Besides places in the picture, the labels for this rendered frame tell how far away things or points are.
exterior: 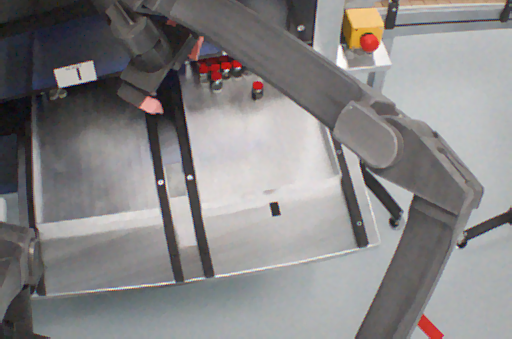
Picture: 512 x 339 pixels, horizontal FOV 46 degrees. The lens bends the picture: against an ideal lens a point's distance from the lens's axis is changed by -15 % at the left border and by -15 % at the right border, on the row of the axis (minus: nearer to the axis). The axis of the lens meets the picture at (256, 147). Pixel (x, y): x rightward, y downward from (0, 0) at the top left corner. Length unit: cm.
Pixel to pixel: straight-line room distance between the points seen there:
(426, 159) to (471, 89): 208
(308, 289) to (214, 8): 149
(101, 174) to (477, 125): 163
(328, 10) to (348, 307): 112
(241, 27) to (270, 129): 63
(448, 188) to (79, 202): 87
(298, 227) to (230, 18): 60
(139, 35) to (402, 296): 47
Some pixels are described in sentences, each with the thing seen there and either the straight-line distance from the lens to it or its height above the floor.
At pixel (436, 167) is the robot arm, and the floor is 152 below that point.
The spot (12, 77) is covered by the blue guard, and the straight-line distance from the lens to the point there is 132.
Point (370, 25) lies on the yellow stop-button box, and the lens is 136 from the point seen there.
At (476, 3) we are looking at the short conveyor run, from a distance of 166.
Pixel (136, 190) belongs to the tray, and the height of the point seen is 88.
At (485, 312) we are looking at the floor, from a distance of 227.
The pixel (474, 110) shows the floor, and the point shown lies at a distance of 263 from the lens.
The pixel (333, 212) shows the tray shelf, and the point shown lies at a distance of 129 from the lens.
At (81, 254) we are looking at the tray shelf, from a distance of 128.
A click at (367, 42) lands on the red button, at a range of 136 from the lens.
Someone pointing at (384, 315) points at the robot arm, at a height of 141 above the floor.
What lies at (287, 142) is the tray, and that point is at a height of 88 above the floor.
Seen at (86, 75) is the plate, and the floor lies 101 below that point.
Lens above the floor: 203
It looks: 59 degrees down
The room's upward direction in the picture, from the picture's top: 2 degrees clockwise
